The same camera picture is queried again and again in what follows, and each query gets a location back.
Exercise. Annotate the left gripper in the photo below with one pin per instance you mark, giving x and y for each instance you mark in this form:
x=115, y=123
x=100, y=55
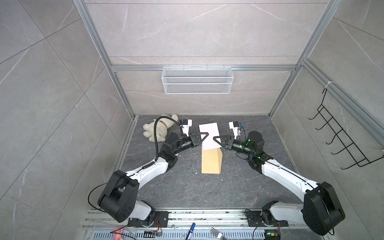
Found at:
x=194, y=138

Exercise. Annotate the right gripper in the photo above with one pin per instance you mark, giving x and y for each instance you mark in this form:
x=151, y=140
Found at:
x=229, y=139

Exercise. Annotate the beige letter paper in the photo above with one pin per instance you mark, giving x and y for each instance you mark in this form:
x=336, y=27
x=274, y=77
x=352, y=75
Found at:
x=213, y=130

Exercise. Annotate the yellow envelope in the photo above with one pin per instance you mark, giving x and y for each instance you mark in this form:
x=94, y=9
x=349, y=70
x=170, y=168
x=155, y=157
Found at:
x=212, y=161

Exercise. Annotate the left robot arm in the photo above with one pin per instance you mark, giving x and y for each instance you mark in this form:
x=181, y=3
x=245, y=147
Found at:
x=119, y=197

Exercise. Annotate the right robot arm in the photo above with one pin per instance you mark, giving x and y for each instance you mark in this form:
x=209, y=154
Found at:
x=320, y=208

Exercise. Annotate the white teddy bear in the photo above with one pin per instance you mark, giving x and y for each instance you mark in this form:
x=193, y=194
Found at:
x=162, y=129

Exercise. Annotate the blue marker pen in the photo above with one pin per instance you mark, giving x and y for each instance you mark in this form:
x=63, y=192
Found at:
x=190, y=232

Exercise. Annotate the silver fork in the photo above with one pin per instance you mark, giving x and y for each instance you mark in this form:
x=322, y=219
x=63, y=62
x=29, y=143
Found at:
x=217, y=234

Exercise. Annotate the pink object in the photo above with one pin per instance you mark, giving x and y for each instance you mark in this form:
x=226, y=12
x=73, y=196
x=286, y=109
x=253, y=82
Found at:
x=118, y=234

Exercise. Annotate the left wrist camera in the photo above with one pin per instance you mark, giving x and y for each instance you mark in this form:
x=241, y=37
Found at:
x=186, y=126

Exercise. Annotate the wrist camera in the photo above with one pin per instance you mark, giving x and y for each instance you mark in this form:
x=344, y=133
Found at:
x=186, y=126
x=236, y=127

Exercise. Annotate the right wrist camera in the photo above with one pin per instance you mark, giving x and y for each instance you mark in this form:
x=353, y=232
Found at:
x=236, y=127

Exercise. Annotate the white wire mesh basket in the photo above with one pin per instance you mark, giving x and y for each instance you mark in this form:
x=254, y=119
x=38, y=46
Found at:
x=198, y=80

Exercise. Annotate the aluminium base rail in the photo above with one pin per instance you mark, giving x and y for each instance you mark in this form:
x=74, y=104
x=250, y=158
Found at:
x=174, y=224

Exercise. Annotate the black wire hook rack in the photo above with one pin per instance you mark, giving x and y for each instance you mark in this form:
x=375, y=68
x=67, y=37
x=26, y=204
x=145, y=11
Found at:
x=339, y=133

